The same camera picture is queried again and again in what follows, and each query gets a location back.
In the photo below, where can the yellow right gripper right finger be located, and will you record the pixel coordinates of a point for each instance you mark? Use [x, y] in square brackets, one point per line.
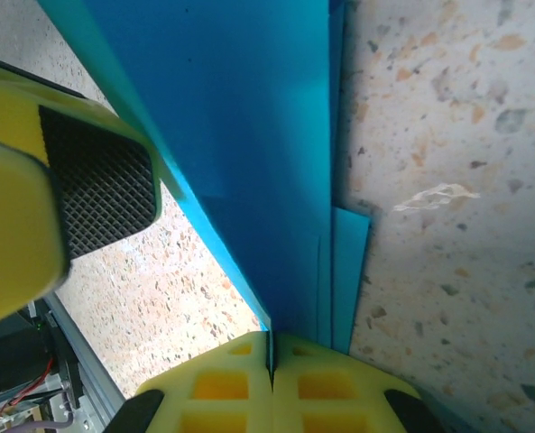
[325, 388]

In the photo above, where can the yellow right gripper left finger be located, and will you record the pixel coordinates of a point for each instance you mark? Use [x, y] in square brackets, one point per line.
[222, 388]

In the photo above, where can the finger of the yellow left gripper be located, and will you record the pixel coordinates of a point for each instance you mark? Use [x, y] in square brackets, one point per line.
[14, 234]
[100, 180]

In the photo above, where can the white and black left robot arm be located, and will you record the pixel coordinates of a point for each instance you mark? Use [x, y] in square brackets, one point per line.
[10, 356]

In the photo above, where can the small pale scrap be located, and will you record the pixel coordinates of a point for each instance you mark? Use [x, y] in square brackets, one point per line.
[434, 197]

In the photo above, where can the aluminium mounting rail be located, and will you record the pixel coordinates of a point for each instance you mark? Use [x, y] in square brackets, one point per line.
[86, 356]

